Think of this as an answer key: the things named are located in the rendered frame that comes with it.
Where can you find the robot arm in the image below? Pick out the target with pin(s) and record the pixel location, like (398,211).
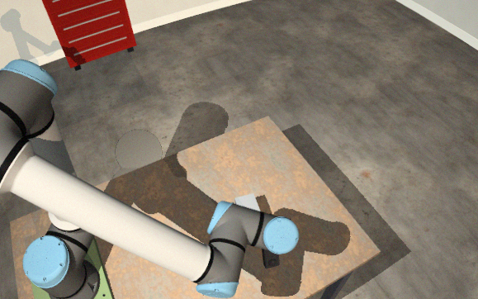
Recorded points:
(41,172)

